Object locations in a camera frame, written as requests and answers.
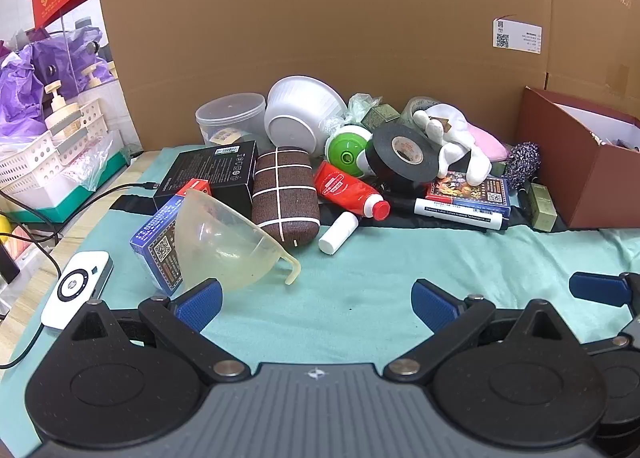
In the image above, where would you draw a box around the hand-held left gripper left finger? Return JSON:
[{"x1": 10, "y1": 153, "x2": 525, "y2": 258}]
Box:
[{"x1": 62, "y1": 278, "x2": 251, "y2": 385}]

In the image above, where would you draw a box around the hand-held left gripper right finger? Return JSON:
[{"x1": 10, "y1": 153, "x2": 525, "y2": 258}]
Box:
[{"x1": 382, "y1": 279, "x2": 581, "y2": 385}]

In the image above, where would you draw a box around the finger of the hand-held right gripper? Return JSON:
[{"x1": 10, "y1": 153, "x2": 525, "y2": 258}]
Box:
[{"x1": 569, "y1": 270, "x2": 640, "y2": 356}]

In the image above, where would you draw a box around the brown cardboard box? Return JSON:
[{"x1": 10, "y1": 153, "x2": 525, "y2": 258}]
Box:
[{"x1": 515, "y1": 85, "x2": 640, "y2": 230}]

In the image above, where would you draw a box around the white lip balm stick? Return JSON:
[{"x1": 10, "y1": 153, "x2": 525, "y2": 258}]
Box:
[{"x1": 318, "y1": 212, "x2": 360, "y2": 255}]

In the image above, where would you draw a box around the blue card box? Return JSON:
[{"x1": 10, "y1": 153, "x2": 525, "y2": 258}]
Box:
[
  {"x1": 425, "y1": 170, "x2": 513, "y2": 219},
  {"x1": 130, "y1": 194, "x2": 193, "y2": 296}
]

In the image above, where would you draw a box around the olive green small box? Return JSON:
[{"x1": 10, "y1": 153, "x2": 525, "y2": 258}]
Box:
[{"x1": 527, "y1": 182, "x2": 558, "y2": 231}]

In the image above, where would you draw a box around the small red box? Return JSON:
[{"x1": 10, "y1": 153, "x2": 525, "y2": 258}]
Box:
[{"x1": 175, "y1": 178, "x2": 211, "y2": 199}]

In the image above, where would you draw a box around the white power bank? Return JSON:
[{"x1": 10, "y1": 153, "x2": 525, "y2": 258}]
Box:
[{"x1": 41, "y1": 251, "x2": 114, "y2": 330}]

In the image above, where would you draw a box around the black product box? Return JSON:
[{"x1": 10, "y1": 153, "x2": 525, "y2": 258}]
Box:
[{"x1": 152, "y1": 139, "x2": 258, "y2": 224}]

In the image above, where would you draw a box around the brown checked glasses case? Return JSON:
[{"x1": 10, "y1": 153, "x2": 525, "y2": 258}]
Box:
[{"x1": 251, "y1": 145, "x2": 322, "y2": 250}]

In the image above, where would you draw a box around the black tape roll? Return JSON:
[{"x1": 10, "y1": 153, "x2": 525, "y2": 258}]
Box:
[{"x1": 365, "y1": 123, "x2": 442, "y2": 186}]

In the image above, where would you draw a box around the green tray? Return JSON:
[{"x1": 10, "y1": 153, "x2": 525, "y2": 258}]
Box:
[{"x1": 0, "y1": 148, "x2": 131, "y2": 225}]

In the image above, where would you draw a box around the white glove with pink cuff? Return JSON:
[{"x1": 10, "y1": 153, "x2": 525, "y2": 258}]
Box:
[{"x1": 412, "y1": 103, "x2": 511, "y2": 186}]

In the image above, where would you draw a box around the green and white round gadget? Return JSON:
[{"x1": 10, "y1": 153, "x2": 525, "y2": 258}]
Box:
[{"x1": 324, "y1": 124, "x2": 375, "y2": 178}]

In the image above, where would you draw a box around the clear round plastic container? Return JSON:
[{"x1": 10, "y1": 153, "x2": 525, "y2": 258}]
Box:
[{"x1": 195, "y1": 93, "x2": 267, "y2": 146}]

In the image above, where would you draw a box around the grey tape roll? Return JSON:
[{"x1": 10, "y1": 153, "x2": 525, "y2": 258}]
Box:
[{"x1": 400, "y1": 95, "x2": 441, "y2": 126}]

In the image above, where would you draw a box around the crumpled clear plastic bag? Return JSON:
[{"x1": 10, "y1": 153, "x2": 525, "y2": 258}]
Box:
[{"x1": 320, "y1": 93, "x2": 383, "y2": 134}]

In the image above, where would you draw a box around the white plastic bowl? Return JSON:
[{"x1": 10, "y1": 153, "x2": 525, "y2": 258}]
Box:
[{"x1": 263, "y1": 75, "x2": 348, "y2": 156}]

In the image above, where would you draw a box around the white perforated basket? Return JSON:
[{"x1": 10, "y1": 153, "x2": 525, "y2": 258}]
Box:
[{"x1": 0, "y1": 98, "x2": 108, "y2": 186}]

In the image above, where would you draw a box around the cream pump bottle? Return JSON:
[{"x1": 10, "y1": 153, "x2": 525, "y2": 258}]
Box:
[
  {"x1": 81, "y1": 63, "x2": 105, "y2": 90},
  {"x1": 44, "y1": 80, "x2": 83, "y2": 135}
]

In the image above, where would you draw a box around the white paper label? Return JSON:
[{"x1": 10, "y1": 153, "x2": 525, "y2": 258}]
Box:
[{"x1": 492, "y1": 17, "x2": 545, "y2": 55}]

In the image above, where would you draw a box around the purple plastic bag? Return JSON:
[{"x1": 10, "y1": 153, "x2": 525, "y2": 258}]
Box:
[{"x1": 0, "y1": 28, "x2": 108, "y2": 139}]

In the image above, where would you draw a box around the large brown cardboard sheet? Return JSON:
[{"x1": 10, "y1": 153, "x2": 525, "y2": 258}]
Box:
[{"x1": 97, "y1": 0, "x2": 640, "y2": 159}]

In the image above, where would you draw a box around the clear plastic bowl with handle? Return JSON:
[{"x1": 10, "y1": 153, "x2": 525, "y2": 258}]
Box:
[{"x1": 174, "y1": 188, "x2": 302, "y2": 293}]

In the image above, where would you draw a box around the black cable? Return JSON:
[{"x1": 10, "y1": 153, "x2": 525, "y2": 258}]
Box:
[{"x1": 0, "y1": 181, "x2": 158, "y2": 244}]

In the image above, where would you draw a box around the purple wire scrubber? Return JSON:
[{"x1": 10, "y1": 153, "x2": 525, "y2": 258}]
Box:
[{"x1": 502, "y1": 142, "x2": 542, "y2": 184}]

